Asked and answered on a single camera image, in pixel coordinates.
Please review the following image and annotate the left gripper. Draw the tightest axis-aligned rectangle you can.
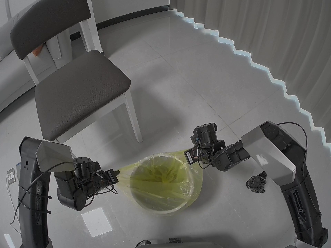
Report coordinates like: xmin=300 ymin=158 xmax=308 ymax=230
xmin=88 ymin=168 xmax=121 ymax=192

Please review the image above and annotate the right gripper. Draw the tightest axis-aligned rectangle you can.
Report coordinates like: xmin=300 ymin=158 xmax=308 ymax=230
xmin=184 ymin=149 xmax=215 ymax=166

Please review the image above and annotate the yellow plastic bag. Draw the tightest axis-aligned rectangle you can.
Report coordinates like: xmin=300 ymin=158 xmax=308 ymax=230
xmin=118 ymin=151 xmax=205 ymax=216

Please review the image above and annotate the black plastic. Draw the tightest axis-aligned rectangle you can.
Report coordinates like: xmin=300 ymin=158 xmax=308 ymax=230
xmin=246 ymin=172 xmax=268 ymax=194

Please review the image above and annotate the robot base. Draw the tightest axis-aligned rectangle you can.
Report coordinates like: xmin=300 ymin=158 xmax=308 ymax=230
xmin=134 ymin=238 xmax=216 ymax=248

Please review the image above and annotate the white trash bin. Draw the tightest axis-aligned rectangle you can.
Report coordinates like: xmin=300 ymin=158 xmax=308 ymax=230
xmin=129 ymin=155 xmax=197 ymax=215

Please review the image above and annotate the grey and white chair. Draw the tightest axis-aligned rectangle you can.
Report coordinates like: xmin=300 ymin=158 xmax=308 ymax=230
xmin=10 ymin=0 xmax=143 ymax=144

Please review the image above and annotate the white curtain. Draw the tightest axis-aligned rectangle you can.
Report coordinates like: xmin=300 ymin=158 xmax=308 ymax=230
xmin=169 ymin=0 xmax=331 ymax=149

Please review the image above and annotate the pale grey sofa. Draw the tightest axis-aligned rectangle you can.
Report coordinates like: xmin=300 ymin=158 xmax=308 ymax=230
xmin=0 ymin=9 xmax=74 ymax=113

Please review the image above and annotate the white cable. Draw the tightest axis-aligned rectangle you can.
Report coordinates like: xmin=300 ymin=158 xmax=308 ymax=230
xmin=6 ymin=173 xmax=20 ymax=228

